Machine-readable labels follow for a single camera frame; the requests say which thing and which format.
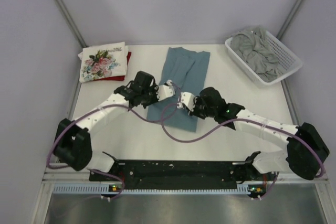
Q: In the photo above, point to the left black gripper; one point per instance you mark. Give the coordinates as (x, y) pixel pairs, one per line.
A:
(154, 89)

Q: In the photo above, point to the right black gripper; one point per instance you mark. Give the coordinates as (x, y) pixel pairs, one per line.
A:
(196, 101)

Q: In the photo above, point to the blue-grey t-shirt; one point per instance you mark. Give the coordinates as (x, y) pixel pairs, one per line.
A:
(187, 69)

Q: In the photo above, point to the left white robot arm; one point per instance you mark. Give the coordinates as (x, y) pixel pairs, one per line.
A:
(73, 143)

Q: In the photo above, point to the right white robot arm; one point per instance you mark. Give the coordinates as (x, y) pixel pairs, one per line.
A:
(301, 148)

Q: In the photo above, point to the red folded t-shirt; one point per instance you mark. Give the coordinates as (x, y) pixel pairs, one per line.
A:
(112, 67)

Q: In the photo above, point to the white floral folded t-shirt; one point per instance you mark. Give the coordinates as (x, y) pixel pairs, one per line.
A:
(89, 58)

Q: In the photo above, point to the grey crumpled t-shirt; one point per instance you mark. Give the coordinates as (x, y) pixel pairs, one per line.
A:
(252, 47)

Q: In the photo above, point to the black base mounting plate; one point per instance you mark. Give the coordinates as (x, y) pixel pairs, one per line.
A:
(178, 175)

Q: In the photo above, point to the white plastic laundry basket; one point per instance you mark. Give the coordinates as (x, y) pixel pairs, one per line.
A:
(289, 63)

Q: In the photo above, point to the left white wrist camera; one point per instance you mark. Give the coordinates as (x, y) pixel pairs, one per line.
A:
(165, 91)

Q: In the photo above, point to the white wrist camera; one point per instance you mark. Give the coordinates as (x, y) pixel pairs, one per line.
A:
(186, 101)
(165, 91)

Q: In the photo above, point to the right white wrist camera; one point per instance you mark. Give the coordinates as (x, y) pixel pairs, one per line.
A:
(186, 101)

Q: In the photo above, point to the left aluminium frame post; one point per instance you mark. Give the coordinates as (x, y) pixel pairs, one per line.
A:
(70, 22)

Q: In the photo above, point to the aluminium frame post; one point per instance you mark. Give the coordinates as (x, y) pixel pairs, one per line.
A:
(290, 18)
(70, 22)

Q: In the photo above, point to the blue-white slotted cable duct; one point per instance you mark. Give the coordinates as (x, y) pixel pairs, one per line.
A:
(106, 189)

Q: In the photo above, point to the right aluminium frame post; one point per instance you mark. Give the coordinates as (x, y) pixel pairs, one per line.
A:
(290, 18)

